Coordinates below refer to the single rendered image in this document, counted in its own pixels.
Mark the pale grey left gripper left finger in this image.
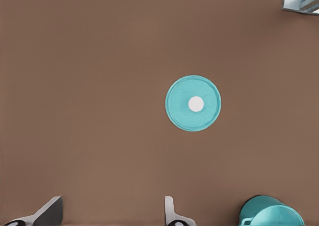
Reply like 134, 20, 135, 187
2, 195, 63, 226

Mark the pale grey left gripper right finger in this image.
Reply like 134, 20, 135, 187
164, 196, 197, 226

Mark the teal pot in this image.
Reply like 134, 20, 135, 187
239, 195, 305, 226

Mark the teal pot lid, white knob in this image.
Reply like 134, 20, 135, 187
165, 74, 222, 132

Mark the silver frame post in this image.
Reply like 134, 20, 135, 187
281, 0, 319, 14

